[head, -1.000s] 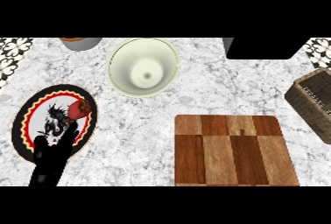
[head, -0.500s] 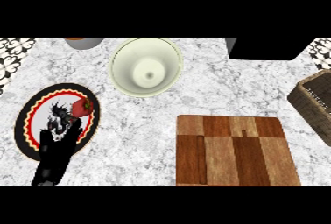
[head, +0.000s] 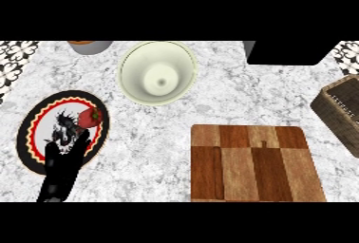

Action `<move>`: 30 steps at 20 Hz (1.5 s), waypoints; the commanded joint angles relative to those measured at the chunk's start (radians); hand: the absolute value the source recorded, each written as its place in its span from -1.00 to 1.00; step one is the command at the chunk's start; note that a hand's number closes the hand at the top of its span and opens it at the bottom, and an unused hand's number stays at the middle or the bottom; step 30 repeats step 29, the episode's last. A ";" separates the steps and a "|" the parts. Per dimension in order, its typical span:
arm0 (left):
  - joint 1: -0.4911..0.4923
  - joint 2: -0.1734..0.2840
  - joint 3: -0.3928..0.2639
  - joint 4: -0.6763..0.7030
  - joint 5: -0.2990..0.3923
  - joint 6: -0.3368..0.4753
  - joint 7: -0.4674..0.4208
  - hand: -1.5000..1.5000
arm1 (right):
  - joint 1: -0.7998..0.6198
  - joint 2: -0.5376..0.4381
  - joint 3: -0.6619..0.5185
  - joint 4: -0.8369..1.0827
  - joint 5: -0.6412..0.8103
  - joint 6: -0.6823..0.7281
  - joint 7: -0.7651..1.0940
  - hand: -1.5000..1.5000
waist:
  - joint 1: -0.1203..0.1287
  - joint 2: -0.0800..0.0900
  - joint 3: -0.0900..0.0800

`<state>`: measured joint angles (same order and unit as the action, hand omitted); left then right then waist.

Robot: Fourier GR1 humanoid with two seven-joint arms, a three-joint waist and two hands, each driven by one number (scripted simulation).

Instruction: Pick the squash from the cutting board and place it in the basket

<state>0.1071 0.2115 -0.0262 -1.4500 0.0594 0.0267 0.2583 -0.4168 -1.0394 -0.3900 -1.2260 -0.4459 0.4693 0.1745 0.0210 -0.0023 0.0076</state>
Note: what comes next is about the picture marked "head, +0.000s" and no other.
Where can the wooden cutting board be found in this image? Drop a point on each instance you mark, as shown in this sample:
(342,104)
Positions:
(254,164)

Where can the grey pot with orange rim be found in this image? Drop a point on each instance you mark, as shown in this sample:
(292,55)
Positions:
(88,46)

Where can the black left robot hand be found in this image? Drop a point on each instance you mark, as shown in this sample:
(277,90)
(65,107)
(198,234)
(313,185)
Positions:
(60,167)

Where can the red tomato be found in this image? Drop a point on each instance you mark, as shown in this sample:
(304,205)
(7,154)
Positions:
(88,118)

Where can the pale cream bowl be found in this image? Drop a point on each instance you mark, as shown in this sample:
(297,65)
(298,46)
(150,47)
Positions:
(158,72)

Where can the brown wicker basket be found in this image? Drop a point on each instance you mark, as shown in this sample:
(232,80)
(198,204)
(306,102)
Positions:
(341,109)

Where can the black appliance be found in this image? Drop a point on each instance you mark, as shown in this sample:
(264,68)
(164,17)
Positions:
(289,52)

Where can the round black patterned plate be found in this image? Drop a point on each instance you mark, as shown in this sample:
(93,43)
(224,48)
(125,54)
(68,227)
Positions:
(41,126)

